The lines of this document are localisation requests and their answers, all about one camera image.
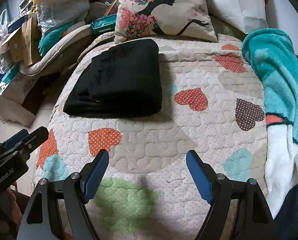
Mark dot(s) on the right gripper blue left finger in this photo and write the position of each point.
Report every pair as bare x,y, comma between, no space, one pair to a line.
42,219

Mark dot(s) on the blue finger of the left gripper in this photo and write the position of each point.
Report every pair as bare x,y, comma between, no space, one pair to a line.
27,145
12,141

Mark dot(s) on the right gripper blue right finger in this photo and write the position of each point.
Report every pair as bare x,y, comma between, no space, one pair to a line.
252,220

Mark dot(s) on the black pants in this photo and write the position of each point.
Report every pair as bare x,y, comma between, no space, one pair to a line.
122,82

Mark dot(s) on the flat cardboard piece on floor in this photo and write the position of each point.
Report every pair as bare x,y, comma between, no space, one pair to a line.
12,111

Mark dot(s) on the brown cardboard box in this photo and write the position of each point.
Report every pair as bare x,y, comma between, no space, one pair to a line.
23,40

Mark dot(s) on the beige padded chair cushion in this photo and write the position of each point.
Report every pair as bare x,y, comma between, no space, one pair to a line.
72,38

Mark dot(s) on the heart patterned quilt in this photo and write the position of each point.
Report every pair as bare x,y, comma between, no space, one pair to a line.
212,102

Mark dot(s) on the white plastic bag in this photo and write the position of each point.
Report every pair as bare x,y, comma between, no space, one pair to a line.
4,23

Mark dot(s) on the white shelf unit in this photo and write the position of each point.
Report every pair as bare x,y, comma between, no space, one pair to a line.
25,6

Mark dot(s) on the clear plastic bag bundle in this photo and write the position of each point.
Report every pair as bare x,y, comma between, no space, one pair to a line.
53,14

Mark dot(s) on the teal wipes package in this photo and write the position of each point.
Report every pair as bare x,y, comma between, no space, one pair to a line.
104,24

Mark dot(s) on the teal cartoon fleece blanket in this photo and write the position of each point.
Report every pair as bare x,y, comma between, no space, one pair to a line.
272,57

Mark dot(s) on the floral woman print cushion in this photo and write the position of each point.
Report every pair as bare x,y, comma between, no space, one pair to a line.
142,18

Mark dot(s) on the white pillow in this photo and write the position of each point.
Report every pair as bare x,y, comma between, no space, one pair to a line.
245,15

